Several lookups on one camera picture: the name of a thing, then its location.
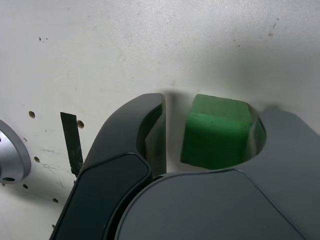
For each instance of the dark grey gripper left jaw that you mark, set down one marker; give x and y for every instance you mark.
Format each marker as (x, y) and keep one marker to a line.
(112, 155)

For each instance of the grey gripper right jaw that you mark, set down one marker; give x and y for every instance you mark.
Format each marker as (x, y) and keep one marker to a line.
(212, 212)

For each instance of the green cube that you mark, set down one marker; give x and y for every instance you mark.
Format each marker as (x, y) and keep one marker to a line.
(215, 140)

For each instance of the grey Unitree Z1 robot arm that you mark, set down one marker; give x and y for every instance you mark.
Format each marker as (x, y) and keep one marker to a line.
(12, 155)

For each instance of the black tape strip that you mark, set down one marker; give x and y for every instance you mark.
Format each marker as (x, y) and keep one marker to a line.
(72, 140)

